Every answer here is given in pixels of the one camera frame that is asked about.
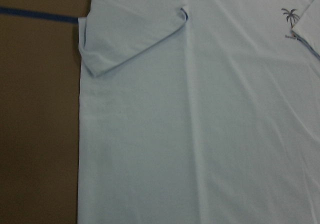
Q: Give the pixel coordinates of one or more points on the light blue t-shirt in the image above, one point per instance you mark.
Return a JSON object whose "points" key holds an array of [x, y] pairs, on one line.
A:
{"points": [[199, 112]]}

